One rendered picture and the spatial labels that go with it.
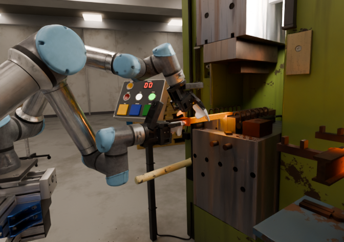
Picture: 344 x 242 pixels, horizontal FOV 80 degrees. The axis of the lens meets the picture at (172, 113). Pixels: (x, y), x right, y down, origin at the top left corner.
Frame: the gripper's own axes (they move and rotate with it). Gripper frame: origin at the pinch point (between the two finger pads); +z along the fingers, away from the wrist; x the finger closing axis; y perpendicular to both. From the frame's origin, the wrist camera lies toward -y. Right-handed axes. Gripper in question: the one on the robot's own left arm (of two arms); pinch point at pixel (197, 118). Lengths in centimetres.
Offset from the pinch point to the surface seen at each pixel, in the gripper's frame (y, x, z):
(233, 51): -30.5, 5.9, -17.2
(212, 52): -31.1, -6.2, -18.3
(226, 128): -12.4, 2.0, 15.2
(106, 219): 56, -106, 84
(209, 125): -12.5, -9.0, 15.1
